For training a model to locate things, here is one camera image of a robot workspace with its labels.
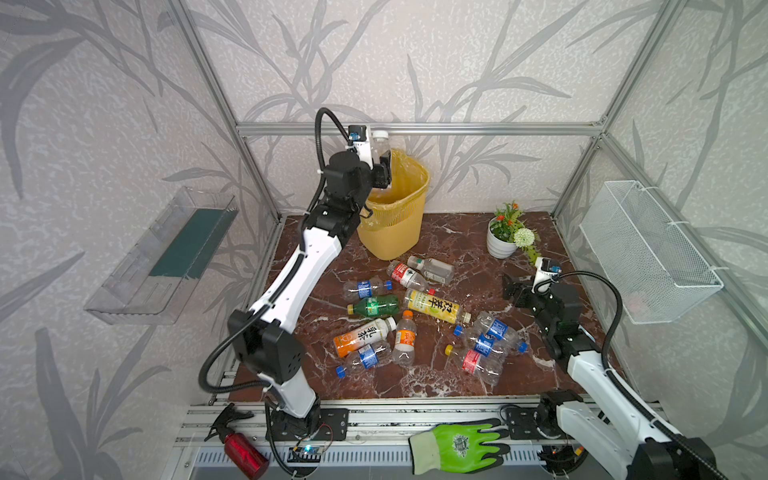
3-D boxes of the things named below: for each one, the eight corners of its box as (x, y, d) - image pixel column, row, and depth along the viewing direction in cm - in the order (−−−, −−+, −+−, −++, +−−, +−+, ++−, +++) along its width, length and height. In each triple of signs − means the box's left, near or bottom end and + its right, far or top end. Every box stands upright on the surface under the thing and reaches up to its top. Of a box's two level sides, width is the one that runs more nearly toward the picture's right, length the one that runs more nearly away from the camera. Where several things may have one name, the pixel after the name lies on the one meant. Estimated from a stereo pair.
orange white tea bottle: (338, 361, 86) (335, 355, 82) (334, 344, 89) (330, 337, 85) (399, 337, 91) (399, 330, 86) (393, 321, 94) (393, 314, 90)
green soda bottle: (349, 322, 93) (346, 314, 89) (348, 307, 96) (346, 299, 92) (400, 315, 94) (399, 307, 90) (398, 301, 97) (397, 293, 93)
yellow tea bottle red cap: (401, 308, 96) (401, 300, 91) (407, 294, 99) (407, 286, 95) (466, 331, 91) (469, 323, 87) (470, 316, 94) (473, 308, 90)
